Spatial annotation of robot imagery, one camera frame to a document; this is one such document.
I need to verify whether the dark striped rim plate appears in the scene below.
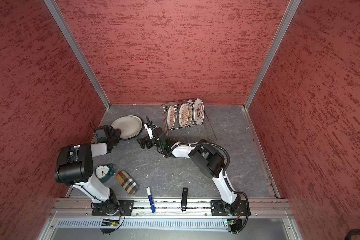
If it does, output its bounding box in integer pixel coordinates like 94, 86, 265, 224
121, 115, 143, 140

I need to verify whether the plain cream white plate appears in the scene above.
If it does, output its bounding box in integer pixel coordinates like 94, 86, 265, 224
111, 115, 143, 140

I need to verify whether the orange striped front plate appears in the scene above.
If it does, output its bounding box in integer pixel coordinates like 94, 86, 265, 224
167, 105, 176, 130

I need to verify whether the orange striped plate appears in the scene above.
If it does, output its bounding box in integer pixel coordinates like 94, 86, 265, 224
178, 103, 189, 128
167, 105, 176, 130

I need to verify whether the red patterned plate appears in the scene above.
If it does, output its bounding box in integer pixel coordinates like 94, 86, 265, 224
194, 98, 205, 126

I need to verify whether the grey plate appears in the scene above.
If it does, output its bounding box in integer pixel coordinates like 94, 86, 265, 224
187, 99, 195, 127

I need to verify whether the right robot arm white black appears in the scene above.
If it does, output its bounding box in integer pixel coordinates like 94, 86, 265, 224
137, 128, 242, 216

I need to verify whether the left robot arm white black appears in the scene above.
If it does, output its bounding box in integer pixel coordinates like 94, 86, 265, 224
54, 125, 122, 216

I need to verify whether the green alarm clock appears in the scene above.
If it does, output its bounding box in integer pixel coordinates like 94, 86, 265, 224
95, 164, 115, 183

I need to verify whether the plaid glasses case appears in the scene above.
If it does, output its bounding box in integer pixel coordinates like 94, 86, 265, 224
116, 170, 139, 195

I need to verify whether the black remote stick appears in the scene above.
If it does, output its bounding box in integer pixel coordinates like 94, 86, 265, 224
180, 188, 188, 212

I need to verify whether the blue white marker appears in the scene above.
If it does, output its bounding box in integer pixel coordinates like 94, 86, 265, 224
146, 187, 156, 213

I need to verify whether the black corrugated cable hose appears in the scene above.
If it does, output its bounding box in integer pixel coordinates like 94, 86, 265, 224
164, 142, 231, 178

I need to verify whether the wire dish rack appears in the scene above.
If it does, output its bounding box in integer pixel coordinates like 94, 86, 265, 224
161, 98, 217, 143

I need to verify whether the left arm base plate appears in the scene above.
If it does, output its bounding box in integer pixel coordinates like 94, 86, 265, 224
91, 200, 135, 217

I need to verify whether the left circuit board with wires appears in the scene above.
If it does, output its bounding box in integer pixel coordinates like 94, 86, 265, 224
100, 219, 120, 235

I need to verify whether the circuit board with wires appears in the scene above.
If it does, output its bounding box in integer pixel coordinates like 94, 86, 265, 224
225, 219, 243, 234
100, 219, 120, 235

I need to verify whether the aluminium front rail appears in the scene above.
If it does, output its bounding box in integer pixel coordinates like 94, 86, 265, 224
49, 197, 294, 219

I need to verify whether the left corner aluminium post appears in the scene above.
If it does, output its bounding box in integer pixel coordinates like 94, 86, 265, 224
44, 0, 111, 110

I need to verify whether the corner aluminium post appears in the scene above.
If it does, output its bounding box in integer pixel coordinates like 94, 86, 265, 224
244, 0, 301, 111
44, 0, 111, 110

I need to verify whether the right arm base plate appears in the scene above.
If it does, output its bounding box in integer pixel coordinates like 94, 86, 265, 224
211, 200, 251, 217

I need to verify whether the right circuit board with wires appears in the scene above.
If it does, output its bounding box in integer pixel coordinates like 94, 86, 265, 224
225, 219, 243, 234

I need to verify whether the right corner aluminium post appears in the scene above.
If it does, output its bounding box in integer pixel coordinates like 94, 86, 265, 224
244, 0, 301, 111

